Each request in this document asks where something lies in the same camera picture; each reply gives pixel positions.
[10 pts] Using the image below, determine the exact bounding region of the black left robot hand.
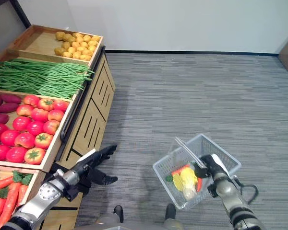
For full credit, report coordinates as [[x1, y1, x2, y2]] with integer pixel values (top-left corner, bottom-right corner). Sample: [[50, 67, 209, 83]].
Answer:
[[74, 144, 119, 190]]

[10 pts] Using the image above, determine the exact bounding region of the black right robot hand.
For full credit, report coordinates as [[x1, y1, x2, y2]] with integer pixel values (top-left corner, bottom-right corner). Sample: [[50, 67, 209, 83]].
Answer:
[[194, 154, 229, 180]]

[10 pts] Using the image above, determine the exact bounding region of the clear plastic shopping basket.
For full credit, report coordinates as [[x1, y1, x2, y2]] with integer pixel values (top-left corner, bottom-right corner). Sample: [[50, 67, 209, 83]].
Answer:
[[152, 133, 242, 211]]

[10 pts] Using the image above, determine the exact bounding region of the yellow napa cabbage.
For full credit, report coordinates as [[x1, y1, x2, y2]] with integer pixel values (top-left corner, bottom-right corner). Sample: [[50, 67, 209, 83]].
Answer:
[[172, 167, 199, 202]]

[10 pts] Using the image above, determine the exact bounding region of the wooden display crate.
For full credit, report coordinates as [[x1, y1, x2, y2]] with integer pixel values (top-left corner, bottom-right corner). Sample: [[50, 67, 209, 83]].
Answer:
[[0, 49, 96, 101], [8, 23, 104, 67], [0, 164, 48, 230], [0, 88, 78, 173]]

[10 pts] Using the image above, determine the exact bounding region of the wooden produce display stand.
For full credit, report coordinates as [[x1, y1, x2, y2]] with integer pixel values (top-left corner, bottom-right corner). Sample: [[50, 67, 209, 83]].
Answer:
[[0, 23, 116, 230]]

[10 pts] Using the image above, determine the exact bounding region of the robot right leg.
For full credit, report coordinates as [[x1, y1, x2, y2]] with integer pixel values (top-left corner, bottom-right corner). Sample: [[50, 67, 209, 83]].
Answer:
[[162, 203, 184, 230]]

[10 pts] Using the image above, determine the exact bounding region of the robot leg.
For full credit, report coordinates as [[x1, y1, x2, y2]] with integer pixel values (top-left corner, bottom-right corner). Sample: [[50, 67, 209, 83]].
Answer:
[[95, 205, 124, 230], [162, 203, 184, 230]]

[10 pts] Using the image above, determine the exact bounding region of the robot left leg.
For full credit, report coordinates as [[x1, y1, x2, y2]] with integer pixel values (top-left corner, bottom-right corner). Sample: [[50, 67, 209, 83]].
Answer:
[[95, 205, 124, 230]]

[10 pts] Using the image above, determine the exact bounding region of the green long beans pile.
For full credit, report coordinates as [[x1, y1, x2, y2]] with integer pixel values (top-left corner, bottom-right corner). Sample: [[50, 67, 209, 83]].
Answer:
[[0, 58, 96, 100]]

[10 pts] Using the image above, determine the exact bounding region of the black baseboard strip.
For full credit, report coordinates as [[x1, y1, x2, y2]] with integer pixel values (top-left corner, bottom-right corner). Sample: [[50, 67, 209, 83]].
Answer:
[[105, 49, 280, 56]]

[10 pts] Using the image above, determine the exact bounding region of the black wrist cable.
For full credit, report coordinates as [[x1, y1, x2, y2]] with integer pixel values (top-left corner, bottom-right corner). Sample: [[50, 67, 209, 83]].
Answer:
[[231, 174, 259, 206]]

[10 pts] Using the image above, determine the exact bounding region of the black metal stand rail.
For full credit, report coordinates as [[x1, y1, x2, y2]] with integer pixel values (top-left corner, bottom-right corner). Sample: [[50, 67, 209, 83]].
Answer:
[[60, 45, 107, 144]]

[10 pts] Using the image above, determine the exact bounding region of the black slanted post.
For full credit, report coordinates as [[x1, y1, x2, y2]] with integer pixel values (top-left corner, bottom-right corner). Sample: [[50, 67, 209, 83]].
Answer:
[[9, 0, 32, 29]]

